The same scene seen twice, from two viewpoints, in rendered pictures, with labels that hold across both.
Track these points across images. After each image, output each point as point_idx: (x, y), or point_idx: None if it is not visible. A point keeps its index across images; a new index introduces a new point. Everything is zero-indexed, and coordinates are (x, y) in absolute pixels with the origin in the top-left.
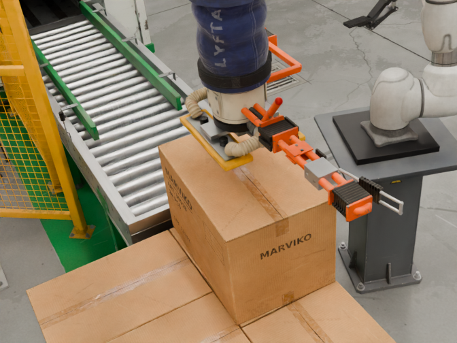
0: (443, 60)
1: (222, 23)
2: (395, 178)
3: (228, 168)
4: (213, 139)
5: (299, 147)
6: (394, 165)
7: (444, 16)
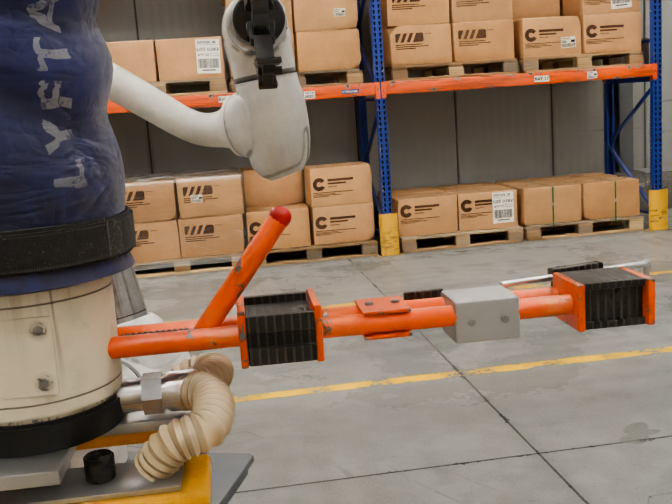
0: (132, 306)
1: (65, 40)
2: None
3: (209, 498)
4: (49, 492)
5: (379, 303)
6: None
7: (297, 94)
